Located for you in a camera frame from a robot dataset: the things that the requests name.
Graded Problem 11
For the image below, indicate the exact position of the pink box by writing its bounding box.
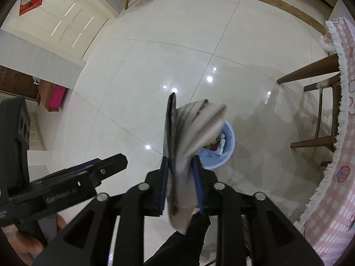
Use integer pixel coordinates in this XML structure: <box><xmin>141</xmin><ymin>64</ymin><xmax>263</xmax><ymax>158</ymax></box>
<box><xmin>37</xmin><ymin>80</ymin><xmax>69</xmax><ymax>113</ymax></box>

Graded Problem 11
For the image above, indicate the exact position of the white door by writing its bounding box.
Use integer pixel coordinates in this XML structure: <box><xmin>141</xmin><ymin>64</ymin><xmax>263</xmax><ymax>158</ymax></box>
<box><xmin>0</xmin><ymin>0</ymin><xmax>109</xmax><ymax>61</ymax></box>

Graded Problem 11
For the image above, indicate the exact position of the wooden table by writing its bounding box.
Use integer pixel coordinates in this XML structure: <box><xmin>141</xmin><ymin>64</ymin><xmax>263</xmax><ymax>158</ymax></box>
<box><xmin>277</xmin><ymin>53</ymin><xmax>341</xmax><ymax>85</ymax></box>

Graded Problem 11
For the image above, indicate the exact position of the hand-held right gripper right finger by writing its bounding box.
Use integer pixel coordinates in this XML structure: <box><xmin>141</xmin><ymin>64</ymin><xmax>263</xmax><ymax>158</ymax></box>
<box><xmin>191</xmin><ymin>155</ymin><xmax>324</xmax><ymax>266</ymax></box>

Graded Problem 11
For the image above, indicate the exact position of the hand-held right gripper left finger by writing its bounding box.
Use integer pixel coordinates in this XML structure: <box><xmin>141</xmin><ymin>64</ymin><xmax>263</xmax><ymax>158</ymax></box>
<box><xmin>33</xmin><ymin>156</ymin><xmax>170</xmax><ymax>266</ymax></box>

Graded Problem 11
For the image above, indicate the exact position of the blue plastic bin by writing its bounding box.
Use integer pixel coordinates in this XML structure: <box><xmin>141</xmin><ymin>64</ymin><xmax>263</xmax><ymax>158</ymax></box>
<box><xmin>195</xmin><ymin>120</ymin><xmax>236</xmax><ymax>170</ymax></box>

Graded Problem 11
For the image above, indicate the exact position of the wooden cabinet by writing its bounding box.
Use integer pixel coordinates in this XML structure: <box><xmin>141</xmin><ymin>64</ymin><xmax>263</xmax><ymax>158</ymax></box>
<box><xmin>0</xmin><ymin>65</ymin><xmax>42</xmax><ymax>101</ymax></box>

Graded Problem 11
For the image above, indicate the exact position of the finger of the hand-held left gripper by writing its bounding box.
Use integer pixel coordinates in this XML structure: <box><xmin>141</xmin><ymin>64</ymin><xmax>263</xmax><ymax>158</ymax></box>
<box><xmin>89</xmin><ymin>153</ymin><xmax>128</xmax><ymax>187</ymax></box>
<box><xmin>69</xmin><ymin>158</ymin><xmax>102</xmax><ymax>173</ymax></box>

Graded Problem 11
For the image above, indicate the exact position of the red square door poster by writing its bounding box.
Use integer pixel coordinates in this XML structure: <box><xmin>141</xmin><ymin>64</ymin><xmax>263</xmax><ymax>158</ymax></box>
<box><xmin>19</xmin><ymin>0</ymin><xmax>45</xmax><ymax>17</ymax></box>

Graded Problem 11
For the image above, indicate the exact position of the wooden chair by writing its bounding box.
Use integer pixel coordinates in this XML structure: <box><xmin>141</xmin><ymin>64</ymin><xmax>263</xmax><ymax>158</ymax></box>
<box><xmin>290</xmin><ymin>73</ymin><xmax>343</xmax><ymax>153</ymax></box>

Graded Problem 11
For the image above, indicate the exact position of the person's dark clothing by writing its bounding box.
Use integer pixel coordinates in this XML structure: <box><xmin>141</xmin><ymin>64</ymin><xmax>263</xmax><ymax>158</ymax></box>
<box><xmin>144</xmin><ymin>213</ymin><xmax>212</xmax><ymax>266</ymax></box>

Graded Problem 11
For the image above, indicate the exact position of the pink checked tablecloth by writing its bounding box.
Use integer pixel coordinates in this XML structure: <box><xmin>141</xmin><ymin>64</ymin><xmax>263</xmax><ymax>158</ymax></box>
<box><xmin>294</xmin><ymin>17</ymin><xmax>355</xmax><ymax>266</ymax></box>

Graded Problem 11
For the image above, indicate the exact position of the silver foil packet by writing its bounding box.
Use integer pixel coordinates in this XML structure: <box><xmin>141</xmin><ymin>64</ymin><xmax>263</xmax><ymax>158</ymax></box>
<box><xmin>164</xmin><ymin>92</ymin><xmax>228</xmax><ymax>235</ymax></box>

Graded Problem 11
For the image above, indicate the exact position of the person's left hand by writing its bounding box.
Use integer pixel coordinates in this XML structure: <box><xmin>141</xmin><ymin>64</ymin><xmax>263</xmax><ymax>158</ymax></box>
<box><xmin>10</xmin><ymin>216</ymin><xmax>68</xmax><ymax>266</ymax></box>

